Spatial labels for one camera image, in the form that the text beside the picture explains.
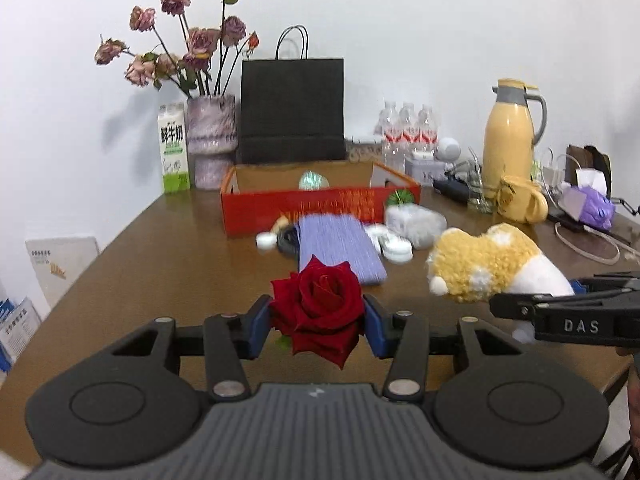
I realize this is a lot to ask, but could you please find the clear glass cup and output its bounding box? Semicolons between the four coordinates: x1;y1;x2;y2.
467;160;497;214

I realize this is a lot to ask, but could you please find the white charger with cables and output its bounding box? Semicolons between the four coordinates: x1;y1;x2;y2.
539;147;569;192

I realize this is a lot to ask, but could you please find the red rose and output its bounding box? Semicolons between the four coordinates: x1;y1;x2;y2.
270;255;366;371

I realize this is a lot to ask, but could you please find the black cable bundle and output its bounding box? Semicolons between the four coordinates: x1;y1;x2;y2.
277;225;302;259

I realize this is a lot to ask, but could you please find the red cardboard box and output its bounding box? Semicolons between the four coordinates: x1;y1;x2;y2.
220;160;422;238

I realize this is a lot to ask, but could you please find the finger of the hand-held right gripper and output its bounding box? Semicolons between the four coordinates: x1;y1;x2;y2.
489;290;556;320
570;272;640;297

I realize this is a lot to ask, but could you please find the white cable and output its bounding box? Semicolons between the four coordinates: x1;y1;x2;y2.
554;220;624;266

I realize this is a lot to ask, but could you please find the yellow thermos jug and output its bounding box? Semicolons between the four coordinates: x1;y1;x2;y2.
482;78;548;196

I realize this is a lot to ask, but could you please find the purple marbled vase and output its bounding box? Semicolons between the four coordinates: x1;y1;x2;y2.
186;94;238;191

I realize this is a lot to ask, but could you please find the black paper bag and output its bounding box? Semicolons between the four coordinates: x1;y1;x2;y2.
239;25;347;165

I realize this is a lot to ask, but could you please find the person's right forearm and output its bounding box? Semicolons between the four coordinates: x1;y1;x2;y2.
627;355;640;461

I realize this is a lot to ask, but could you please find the purple plastic bag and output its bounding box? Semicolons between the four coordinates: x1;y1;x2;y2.
565;185;616;231

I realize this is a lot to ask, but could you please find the black flat device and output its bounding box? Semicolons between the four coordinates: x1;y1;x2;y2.
547;212;585;233

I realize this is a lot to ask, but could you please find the white booklet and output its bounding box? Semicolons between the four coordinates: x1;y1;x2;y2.
25;236;100;311

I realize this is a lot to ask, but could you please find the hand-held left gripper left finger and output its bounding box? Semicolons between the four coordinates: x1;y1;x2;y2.
102;295;273;403

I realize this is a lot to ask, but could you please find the yellow mug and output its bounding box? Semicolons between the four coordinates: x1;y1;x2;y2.
495;175;549;223

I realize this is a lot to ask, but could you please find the clear water bottle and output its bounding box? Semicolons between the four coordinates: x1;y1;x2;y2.
381;101;403;171
398;102;420;153
416;105;440;153

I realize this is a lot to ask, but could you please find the brown tissue box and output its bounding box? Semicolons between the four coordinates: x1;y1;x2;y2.
566;144;612;196

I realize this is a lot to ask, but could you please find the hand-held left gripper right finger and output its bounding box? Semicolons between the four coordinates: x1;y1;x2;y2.
363;294;531;402

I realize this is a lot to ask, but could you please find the wooden desktop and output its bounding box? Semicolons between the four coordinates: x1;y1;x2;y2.
0;160;640;467

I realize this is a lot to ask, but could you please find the blue white box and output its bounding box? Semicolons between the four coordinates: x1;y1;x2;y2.
0;296;43;373

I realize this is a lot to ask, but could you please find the white tissue packet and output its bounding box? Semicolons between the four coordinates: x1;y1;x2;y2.
385;205;447;250

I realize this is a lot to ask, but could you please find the yellow white plush toy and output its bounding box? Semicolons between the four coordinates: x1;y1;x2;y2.
426;225;576;343

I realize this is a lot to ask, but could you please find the dried pink rose bouquet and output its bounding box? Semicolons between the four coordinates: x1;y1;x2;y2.
95;0;261;98

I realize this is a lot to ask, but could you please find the purple striped cloth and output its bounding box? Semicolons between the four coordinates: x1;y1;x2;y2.
297;214;388;286

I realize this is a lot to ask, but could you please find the patterned beige box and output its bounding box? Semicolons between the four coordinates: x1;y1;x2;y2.
346;136;386;163

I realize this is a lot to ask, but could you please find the green white milk carton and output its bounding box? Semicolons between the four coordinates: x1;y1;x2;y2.
157;102;192;194

